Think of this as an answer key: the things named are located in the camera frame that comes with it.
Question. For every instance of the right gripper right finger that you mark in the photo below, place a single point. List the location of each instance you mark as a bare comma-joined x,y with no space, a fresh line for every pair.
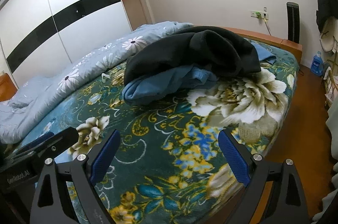
286,202

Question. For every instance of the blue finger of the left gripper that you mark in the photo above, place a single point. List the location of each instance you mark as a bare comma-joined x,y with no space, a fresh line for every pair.
39,140

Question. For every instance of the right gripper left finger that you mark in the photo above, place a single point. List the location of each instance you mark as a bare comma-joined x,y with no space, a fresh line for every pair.
52,202

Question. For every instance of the black and white fleece jacket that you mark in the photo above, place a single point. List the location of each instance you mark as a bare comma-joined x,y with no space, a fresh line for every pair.
220,51

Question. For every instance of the light blue floral quilt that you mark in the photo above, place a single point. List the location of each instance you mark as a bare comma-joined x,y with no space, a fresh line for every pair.
39,95

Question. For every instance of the white plastic clip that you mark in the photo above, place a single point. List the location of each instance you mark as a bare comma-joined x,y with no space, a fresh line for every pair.
105,77

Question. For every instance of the blue fleece garment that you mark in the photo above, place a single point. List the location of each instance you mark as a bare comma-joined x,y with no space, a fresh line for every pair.
145,90

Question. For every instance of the floral green bed blanket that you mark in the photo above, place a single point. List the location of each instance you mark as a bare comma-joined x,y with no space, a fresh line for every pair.
169,167

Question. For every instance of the white and black wardrobe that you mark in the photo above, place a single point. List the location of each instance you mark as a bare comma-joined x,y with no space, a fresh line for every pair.
42,37

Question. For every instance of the blue detergent bottle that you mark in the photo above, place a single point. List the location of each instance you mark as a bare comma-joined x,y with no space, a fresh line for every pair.
317,64

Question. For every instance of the brown wooden door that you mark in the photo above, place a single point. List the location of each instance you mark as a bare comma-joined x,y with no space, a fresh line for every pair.
135,13

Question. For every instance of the black tower fan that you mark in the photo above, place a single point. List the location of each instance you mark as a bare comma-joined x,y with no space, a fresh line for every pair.
293,18

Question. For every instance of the dark hanging coat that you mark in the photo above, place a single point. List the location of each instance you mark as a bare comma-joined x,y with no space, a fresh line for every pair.
326,9

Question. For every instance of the wooden bed frame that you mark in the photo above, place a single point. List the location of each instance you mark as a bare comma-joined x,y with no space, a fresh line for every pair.
290,46

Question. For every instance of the wall power socket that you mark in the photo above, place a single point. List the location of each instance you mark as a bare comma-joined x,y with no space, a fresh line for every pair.
259,15

